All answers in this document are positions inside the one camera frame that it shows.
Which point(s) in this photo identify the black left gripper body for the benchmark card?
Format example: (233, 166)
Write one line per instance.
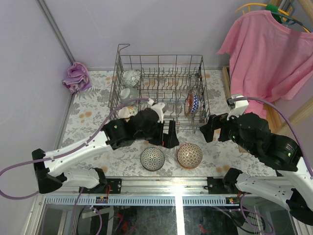
(161, 133)

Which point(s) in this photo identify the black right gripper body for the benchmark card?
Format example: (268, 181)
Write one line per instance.
(228, 130)

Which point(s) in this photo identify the yellow floral bowl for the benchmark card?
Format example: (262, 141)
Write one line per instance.
(127, 112)

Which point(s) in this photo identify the black patterned bowl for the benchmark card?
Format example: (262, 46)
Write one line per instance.
(152, 159)

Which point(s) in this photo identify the red diamond patterned bowl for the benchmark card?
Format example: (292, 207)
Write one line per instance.
(188, 104)

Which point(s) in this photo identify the grey dotted bowl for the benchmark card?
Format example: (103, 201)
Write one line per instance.
(127, 94)

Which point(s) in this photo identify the blue zigzag bowl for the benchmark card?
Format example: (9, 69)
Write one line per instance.
(195, 104)

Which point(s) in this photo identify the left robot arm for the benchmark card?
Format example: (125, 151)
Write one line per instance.
(53, 169)

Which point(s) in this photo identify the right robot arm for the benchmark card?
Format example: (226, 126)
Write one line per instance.
(280, 153)

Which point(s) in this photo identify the brown lattice patterned bowl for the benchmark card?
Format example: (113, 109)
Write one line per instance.
(189, 156)

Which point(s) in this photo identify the pink t-shirt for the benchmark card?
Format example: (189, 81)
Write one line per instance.
(267, 60)

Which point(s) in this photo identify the purple crumpled cloth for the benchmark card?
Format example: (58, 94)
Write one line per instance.
(77, 79)

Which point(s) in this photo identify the yellow clothes hanger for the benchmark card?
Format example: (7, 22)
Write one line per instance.
(287, 7)

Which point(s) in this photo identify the teal clothes hanger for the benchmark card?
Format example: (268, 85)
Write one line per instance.
(283, 18)

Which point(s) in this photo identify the white wrist camera, left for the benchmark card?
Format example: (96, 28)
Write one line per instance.
(159, 107)

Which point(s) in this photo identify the white wrist camera, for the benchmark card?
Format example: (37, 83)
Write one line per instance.
(237, 104)
(159, 107)

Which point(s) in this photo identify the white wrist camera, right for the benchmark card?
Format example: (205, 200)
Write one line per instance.
(237, 104)

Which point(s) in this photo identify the grey wire dish rack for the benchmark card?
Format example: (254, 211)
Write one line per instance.
(164, 78)

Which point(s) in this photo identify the aluminium frame rail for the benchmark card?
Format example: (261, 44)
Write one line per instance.
(163, 186)

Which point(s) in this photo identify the slotted cable duct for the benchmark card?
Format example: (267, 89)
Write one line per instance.
(140, 200)

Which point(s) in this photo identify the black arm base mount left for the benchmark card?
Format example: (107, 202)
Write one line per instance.
(107, 186)

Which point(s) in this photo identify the corner aluminium post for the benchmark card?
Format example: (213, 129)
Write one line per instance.
(55, 29)

